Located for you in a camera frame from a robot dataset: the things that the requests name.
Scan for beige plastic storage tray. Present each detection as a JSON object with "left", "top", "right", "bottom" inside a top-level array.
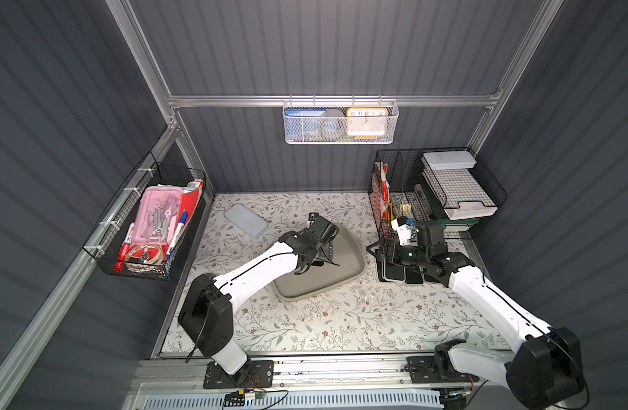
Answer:
[{"left": 272, "top": 225, "right": 366, "bottom": 302}]

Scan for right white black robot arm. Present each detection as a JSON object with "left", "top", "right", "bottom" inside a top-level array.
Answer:
[{"left": 367, "top": 218, "right": 590, "bottom": 409}]

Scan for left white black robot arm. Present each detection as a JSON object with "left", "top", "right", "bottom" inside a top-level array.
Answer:
[{"left": 177, "top": 213, "right": 339, "bottom": 379}]

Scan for white flat box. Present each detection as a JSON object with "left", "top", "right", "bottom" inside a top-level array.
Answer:
[{"left": 423, "top": 150, "right": 476, "bottom": 171}]

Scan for blue box in basket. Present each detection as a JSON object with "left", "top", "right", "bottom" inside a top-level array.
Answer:
[{"left": 283, "top": 108, "right": 325, "bottom": 145}]

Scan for yellow utility knife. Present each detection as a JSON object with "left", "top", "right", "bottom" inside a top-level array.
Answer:
[{"left": 385, "top": 203, "right": 396, "bottom": 227}]

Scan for white grid notebook stack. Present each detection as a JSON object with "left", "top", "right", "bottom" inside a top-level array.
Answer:
[{"left": 423, "top": 167, "right": 498, "bottom": 220}]

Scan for grey translucent tray lid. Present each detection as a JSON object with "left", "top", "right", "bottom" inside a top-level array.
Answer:
[{"left": 224, "top": 203, "right": 269, "bottom": 238}]

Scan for red scissors in organizer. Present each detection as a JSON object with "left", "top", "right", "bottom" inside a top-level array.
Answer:
[{"left": 375, "top": 162, "right": 390, "bottom": 203}]

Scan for grey tape roll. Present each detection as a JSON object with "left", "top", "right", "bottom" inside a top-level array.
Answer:
[{"left": 319, "top": 109, "right": 346, "bottom": 141}]

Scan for yellow white alarm clock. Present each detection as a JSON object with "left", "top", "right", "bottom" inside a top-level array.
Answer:
[{"left": 346, "top": 107, "right": 389, "bottom": 138}]

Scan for red folder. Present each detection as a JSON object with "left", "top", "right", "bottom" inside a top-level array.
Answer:
[{"left": 151, "top": 179, "right": 203, "bottom": 229}]

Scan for blue white marker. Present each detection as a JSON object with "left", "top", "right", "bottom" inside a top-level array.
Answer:
[{"left": 165, "top": 208, "right": 188, "bottom": 260}]

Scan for pink plastic tool case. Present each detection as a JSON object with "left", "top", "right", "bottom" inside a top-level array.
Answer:
[{"left": 131, "top": 186, "right": 183, "bottom": 245}]

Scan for red tape dispenser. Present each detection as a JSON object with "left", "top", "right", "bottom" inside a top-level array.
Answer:
[{"left": 125, "top": 244, "right": 164, "bottom": 265}]

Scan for small circuit board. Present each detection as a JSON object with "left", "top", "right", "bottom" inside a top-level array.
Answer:
[{"left": 222, "top": 391, "right": 265, "bottom": 408}]

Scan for black wire desk organizer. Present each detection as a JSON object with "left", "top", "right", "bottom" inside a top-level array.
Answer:
[{"left": 369, "top": 148, "right": 507, "bottom": 239}]

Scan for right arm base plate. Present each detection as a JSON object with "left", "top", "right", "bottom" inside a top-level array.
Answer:
[{"left": 404, "top": 355, "right": 481, "bottom": 384}]

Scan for white wire wall basket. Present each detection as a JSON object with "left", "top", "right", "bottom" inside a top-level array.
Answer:
[{"left": 282, "top": 97, "right": 400, "bottom": 145}]

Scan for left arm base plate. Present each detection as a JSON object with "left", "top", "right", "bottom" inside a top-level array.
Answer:
[{"left": 203, "top": 360, "right": 275, "bottom": 390}]

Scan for black wire side basket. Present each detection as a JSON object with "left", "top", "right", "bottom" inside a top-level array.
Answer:
[{"left": 84, "top": 156, "right": 207, "bottom": 281}]

